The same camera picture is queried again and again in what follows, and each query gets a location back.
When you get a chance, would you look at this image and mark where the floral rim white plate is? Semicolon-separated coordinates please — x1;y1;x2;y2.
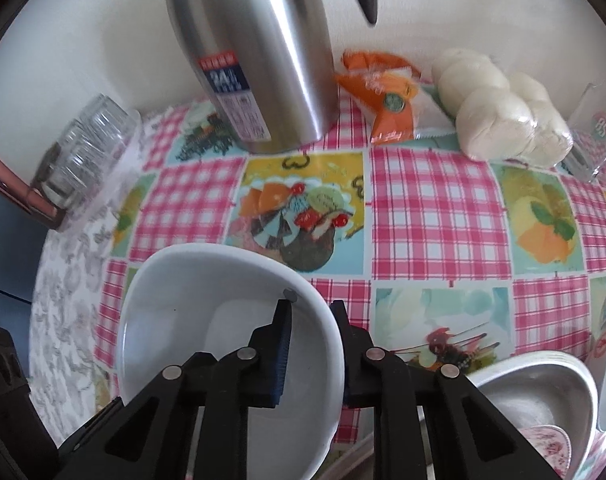
518;424;575;480

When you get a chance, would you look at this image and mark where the plain white bowl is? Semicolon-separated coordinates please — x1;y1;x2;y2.
115;242;346;480

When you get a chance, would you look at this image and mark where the stainless steel thermos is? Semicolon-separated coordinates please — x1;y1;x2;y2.
163;0;380;156

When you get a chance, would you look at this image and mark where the clear glass jar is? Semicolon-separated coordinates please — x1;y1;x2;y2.
39;94;144;212

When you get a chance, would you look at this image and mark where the large stainless steel bowl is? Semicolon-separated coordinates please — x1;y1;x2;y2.
465;355;600;480

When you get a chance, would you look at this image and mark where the bag of steamed buns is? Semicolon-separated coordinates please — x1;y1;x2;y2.
430;47;576;166

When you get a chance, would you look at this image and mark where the pink brown frame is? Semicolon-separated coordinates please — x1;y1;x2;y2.
0;152;67;232

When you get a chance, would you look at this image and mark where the orange snack packet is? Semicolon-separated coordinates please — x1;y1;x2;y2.
335;50;456;146

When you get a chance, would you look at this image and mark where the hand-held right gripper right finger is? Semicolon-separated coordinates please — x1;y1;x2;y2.
329;300;558;480

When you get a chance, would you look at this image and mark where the pink checkered tablecloth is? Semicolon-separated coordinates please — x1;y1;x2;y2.
90;95;606;480

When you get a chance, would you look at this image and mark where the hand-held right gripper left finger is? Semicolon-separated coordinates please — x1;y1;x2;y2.
58;290;300;480

